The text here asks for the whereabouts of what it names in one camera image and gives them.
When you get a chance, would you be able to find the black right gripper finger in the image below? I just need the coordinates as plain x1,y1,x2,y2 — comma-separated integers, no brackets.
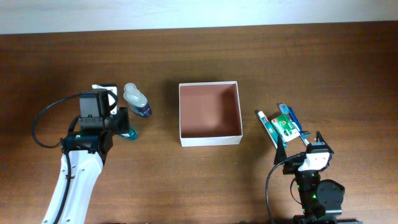
274,136,287,165
315,131,326,144

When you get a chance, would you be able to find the blue Listerine mouthwash bottle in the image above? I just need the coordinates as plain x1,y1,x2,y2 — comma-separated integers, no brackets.
119,128,138,141

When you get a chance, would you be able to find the green Dettol soap box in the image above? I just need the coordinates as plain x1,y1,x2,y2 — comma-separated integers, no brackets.
271,114,300,142

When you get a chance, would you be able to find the Colgate toothpaste tube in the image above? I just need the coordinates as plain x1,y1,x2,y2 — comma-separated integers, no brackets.
257,111,279,148

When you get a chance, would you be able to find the white cardboard box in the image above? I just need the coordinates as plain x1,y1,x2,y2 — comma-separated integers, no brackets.
178,81,243,147

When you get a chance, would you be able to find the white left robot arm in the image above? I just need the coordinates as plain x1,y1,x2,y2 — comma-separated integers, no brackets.
43,88,130,223

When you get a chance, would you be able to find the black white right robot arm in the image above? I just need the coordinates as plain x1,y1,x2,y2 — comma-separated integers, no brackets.
274,132,360,224

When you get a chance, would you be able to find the blue razor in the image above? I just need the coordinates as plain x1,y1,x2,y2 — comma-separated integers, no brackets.
288,107,311,137

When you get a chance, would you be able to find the toothbrush with clear cap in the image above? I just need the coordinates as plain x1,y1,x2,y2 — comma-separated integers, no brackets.
279,104,309,146

